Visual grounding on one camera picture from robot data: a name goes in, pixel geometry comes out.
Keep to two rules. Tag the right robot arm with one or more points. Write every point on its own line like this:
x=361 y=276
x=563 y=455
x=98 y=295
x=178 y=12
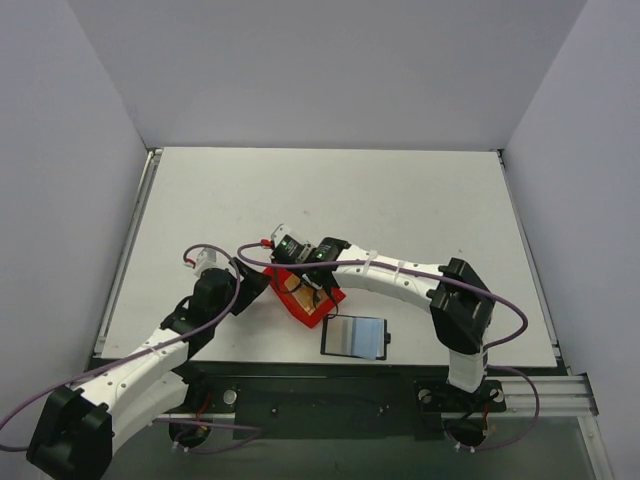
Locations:
x=451 y=293

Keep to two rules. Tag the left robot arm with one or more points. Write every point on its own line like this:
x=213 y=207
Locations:
x=84 y=424

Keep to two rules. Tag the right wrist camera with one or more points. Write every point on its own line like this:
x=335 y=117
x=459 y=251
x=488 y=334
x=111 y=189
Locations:
x=280 y=233

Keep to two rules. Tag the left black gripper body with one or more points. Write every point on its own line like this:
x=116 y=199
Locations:
x=251 y=284

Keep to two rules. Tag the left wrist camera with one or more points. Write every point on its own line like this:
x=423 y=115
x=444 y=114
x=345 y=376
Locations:
x=205 y=259

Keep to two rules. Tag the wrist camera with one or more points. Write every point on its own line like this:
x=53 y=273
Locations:
x=280 y=233
x=205 y=259

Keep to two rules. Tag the black card holder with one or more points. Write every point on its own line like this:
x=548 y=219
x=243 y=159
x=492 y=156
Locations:
x=359 y=337

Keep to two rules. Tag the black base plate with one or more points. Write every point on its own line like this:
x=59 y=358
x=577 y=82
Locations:
x=290 y=401

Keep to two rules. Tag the red plastic bin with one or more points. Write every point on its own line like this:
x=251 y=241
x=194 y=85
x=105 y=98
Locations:
x=314 y=320

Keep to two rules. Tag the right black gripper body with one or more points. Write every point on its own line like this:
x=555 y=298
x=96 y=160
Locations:
x=288 y=270

